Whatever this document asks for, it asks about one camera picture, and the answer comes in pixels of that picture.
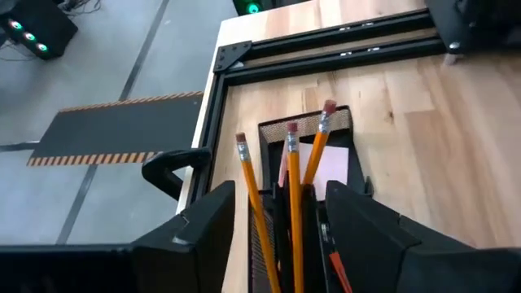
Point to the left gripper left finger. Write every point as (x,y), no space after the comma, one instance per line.
(195,252)

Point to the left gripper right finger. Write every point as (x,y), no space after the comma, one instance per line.
(366,244)

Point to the orange pencil pink eraser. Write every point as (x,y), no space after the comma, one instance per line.
(319,146)
(256,211)
(295,203)

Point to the pink sticky note pad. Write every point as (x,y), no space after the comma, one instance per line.
(331,167)

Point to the black mesh desk organizer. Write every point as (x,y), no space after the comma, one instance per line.
(309,122)

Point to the black striped-edge floor mat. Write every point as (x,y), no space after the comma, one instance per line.
(122,126)

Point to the black device green light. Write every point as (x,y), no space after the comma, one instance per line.
(252,7)

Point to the black box green lights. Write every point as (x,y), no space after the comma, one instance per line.
(40,32)

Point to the black hook-shaped bracket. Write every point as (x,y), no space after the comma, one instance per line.
(163,171)

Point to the black aluminium table frame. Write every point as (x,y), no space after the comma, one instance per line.
(234,57)

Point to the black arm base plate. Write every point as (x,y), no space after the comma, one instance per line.
(447,24)

